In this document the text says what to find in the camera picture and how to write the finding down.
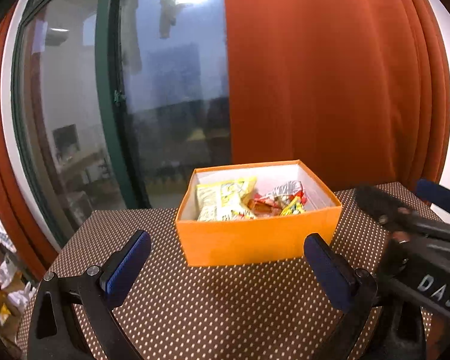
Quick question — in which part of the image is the burger gummy candy packet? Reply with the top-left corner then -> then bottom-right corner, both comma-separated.
279,193 -> 308,216

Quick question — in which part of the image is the orange cardboard box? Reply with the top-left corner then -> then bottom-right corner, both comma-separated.
175,160 -> 342,267

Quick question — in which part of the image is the red spicy strip packet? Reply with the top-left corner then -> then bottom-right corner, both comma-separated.
247,193 -> 284,217

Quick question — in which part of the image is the orange curtain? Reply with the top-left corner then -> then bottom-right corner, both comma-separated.
225,0 -> 450,190
0,8 -> 57,281

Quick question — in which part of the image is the orange left curtain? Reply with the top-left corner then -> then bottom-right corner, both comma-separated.
0,8 -> 57,281

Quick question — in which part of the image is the green window frame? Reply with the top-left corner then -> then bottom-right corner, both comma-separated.
12,0 -> 149,246

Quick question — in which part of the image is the yellow nut snack bag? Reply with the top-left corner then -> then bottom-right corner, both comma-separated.
196,177 -> 257,222

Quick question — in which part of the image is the brown polka dot tablecloth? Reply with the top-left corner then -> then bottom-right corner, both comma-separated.
16,181 -> 442,360

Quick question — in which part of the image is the silver foil snack packet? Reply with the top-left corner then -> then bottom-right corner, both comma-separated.
263,180 -> 303,198

